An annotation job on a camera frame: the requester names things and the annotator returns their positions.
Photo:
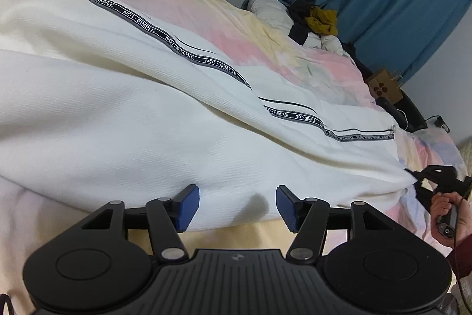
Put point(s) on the dark cloth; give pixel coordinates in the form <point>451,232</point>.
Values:
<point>300,23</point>

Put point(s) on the mustard yellow cloth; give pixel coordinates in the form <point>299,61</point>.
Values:
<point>322,21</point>

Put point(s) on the white striped pants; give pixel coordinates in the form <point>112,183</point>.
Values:
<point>147,115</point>

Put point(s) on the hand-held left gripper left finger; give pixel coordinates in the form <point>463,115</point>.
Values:
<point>188,207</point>

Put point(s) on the white cloth with purple print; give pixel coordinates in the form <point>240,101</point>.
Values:
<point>330,43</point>

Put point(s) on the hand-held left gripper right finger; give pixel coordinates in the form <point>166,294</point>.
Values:
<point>287,207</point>

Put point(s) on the black power adapter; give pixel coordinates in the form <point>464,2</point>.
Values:
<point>441,124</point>

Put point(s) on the pastel bed blanket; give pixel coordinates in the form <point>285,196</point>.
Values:
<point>258,27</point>

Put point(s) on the brown paper bag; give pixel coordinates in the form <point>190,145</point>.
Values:
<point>385,86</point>

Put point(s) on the person's right forearm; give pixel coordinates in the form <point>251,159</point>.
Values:
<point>464,256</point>

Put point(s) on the person's right hand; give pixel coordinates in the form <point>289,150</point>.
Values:
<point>465,219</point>

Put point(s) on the black sofa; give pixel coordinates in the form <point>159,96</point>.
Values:
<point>409,112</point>

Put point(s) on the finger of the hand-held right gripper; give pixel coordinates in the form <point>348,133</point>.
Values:
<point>424,195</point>
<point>435,173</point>

